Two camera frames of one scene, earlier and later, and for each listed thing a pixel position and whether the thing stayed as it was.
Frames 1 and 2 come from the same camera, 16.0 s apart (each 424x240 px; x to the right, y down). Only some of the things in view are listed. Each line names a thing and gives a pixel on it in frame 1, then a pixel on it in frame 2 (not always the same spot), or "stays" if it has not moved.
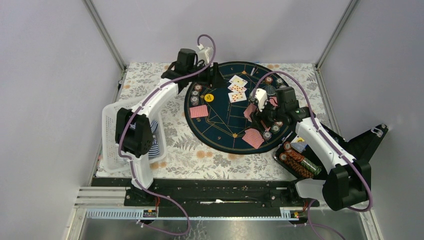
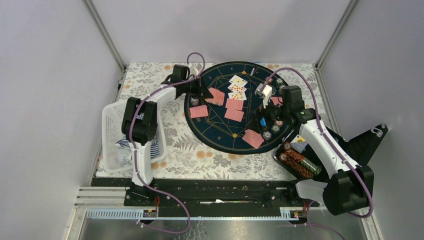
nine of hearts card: x=237 y=88 stays
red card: x=199 y=111 stays
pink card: x=250 y=109 -> x=218 y=96
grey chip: x=267 y=135 stays
